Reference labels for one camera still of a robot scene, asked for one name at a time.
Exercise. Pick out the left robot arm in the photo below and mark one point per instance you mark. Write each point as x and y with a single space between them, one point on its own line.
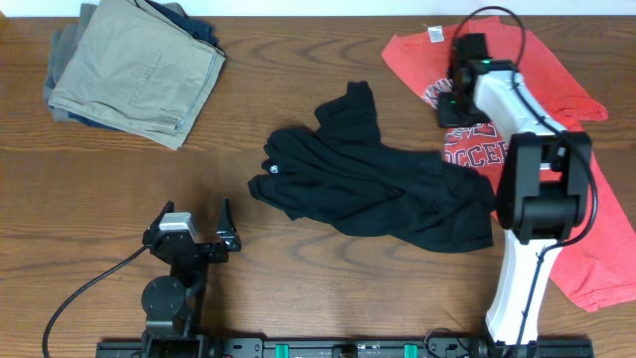
173 303

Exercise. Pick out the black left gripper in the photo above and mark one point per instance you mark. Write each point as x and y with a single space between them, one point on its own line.
229 242

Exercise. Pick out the red printed t-shirt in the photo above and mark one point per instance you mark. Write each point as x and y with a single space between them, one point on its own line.
597 272

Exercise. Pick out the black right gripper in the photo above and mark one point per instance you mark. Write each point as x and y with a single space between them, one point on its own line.
449 115

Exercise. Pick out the khaki folded trousers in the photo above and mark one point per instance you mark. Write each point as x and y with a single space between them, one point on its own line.
137 71

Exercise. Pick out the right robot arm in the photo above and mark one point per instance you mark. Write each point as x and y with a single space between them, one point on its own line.
546 189

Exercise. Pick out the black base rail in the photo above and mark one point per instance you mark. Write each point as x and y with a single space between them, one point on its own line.
443 346

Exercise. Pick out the black t-shirt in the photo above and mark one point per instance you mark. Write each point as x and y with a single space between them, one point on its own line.
341 174

